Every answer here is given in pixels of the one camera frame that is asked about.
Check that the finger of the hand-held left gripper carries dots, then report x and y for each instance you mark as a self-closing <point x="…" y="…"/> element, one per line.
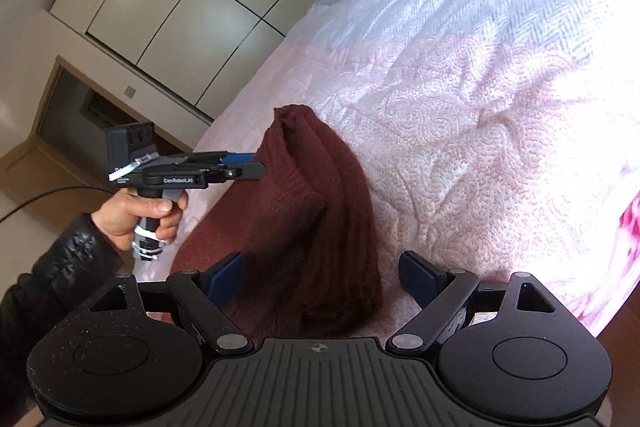
<point x="240" y="157"/>
<point x="247" y="172"/>

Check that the white panelled wardrobe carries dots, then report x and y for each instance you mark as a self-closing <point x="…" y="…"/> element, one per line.
<point x="175" y="7"/>

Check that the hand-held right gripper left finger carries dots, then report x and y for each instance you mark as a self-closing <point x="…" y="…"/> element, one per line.
<point x="227" y="279"/>

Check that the small square wall switch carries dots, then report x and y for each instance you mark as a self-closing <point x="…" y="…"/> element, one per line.
<point x="129" y="92"/>

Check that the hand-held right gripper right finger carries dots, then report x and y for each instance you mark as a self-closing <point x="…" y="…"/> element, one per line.
<point x="417" y="277"/>

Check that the dark red knit sweater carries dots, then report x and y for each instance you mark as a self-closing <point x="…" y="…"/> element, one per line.
<point x="310" y="217"/>

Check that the person's left hand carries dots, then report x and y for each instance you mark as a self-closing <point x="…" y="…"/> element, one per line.
<point x="120" y="219"/>

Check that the bed with striped blanket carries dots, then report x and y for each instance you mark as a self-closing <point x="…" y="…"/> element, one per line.
<point x="475" y="107"/>

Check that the pink floral cloth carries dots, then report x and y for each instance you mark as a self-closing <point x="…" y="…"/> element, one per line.
<point x="625" y="257"/>

